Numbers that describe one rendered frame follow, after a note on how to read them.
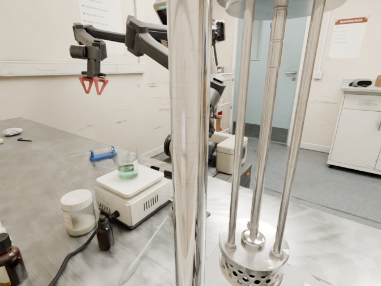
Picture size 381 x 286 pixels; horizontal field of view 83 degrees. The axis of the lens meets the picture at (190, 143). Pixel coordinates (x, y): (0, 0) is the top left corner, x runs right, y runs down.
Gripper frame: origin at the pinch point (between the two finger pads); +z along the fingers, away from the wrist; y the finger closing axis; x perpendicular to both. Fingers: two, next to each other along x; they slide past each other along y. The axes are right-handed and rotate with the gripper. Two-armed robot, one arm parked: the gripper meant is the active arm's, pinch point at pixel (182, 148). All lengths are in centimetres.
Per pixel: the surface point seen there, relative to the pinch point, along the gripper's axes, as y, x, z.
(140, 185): -1.4, -5.2, 13.8
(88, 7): -154, -3, -106
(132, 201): -0.4, -5.8, 17.5
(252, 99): -80, 202, -203
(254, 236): 27.6, -19.2, 16.6
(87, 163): -41.0, 7.3, 11.6
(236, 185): 26.2, -25.0, 14.1
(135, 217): -0.1, -2.8, 20.0
